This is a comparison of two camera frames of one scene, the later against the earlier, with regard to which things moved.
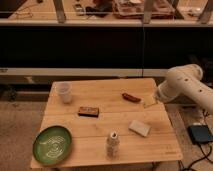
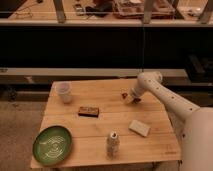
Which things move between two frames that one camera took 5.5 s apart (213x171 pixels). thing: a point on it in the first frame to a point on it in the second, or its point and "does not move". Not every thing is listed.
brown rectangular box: (88, 112) does not move
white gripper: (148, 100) to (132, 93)
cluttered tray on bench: (141, 9) does not move
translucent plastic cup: (64, 89) does not move
